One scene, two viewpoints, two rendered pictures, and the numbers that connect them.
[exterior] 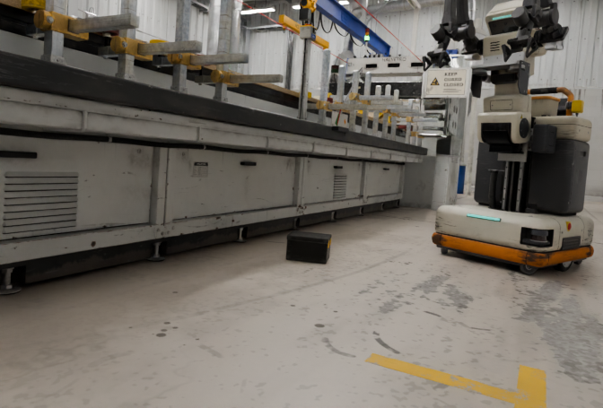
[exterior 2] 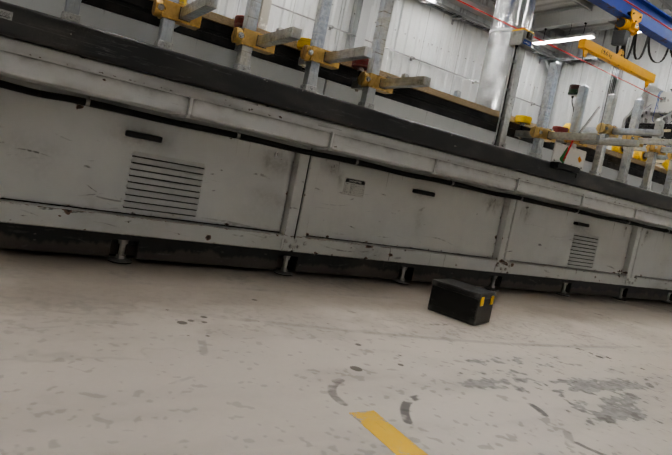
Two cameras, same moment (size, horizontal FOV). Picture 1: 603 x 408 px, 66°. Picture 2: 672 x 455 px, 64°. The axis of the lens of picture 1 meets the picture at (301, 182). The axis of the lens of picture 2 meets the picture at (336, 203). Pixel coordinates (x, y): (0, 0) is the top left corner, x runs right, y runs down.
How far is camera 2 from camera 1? 0.63 m
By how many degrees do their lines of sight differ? 30
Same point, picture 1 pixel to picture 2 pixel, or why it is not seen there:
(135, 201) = (265, 205)
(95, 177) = (223, 173)
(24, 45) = not seen: hidden behind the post
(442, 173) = not seen: outside the picture
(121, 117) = (233, 109)
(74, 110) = (180, 95)
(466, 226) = not seen: outside the picture
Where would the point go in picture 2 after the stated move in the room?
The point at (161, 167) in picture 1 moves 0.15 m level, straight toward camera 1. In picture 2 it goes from (298, 174) to (286, 173)
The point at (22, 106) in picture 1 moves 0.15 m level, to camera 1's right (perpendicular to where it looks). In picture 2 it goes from (128, 85) to (164, 90)
